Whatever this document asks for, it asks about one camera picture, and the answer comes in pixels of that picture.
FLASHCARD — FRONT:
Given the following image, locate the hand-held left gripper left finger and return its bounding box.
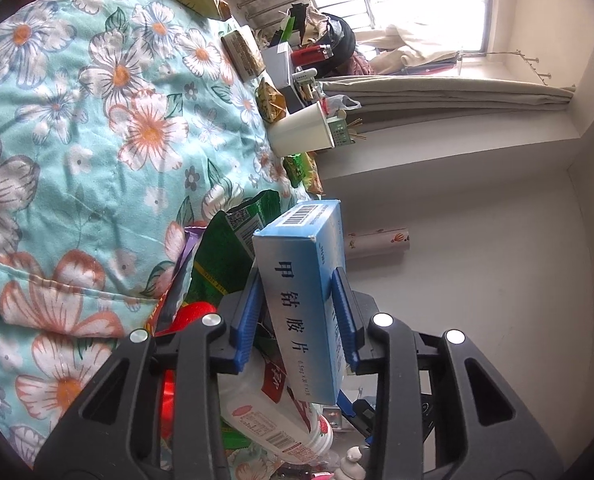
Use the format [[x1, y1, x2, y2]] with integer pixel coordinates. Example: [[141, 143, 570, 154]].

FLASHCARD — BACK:
[[34, 260, 265, 480]]

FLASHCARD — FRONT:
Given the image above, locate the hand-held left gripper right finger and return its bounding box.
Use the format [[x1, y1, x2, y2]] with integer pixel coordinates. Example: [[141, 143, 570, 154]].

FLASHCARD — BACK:
[[329, 267, 565, 480]]

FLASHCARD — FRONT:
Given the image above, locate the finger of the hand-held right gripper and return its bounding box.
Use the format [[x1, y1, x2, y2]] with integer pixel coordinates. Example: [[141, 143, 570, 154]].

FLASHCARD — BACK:
[[337, 390, 378, 443]]

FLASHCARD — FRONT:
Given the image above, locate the red snack bag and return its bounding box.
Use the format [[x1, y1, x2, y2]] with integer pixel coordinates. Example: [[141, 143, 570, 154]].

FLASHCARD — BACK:
[[154, 300, 219, 441]]

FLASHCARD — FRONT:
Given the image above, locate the blue medicine box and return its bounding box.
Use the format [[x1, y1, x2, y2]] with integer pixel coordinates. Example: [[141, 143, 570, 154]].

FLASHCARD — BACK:
[[252, 199, 348, 406]]

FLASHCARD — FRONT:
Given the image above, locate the green snack bag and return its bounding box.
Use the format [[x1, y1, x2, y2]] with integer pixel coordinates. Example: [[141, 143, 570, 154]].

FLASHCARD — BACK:
[[192, 190, 283, 306]]

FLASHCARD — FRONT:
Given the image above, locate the white milk bottle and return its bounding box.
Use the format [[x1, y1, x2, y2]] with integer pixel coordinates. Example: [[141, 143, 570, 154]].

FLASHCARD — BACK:
[[219, 360, 335, 466]]

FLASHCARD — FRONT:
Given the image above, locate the rolled printed paper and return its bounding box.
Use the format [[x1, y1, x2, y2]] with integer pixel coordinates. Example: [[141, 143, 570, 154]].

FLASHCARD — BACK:
[[344, 227, 410, 260]]

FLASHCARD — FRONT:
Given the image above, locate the green orange snack packet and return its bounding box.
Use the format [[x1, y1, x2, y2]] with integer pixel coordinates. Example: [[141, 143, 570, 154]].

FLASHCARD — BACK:
[[304, 157, 324, 197]]

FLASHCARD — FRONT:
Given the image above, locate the white paper cup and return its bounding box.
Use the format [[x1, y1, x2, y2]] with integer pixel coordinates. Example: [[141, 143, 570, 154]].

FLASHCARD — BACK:
[[268, 101, 335, 158]]

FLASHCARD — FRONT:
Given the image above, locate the green plastic basket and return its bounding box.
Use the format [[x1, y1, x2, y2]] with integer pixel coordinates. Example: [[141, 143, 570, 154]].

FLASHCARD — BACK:
[[329, 112, 355, 147]]

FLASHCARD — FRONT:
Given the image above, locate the yellow snack packet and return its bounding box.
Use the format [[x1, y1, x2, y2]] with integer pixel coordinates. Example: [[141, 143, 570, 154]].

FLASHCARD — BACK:
[[254, 77, 288, 123]]

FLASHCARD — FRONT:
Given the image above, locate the white plastic bag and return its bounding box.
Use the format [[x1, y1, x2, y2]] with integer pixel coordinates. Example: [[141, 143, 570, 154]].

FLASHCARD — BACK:
[[322, 94, 362, 116]]

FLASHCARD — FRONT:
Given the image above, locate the beige curtain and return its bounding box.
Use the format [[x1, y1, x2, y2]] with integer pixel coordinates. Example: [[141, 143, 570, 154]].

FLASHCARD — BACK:
[[322, 22, 575, 131]]

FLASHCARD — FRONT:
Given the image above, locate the brown snack packet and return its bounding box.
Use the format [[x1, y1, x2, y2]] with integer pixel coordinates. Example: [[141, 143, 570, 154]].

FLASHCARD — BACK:
[[220, 26, 268, 82]]

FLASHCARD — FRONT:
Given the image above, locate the red thermos bottle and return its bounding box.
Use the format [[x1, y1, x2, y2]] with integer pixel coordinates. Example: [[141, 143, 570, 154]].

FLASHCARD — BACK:
[[292, 45, 335, 67]]

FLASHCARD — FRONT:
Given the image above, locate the black bag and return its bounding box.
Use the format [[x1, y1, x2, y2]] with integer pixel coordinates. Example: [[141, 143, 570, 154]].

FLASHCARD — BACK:
[[322, 12, 357, 78]]

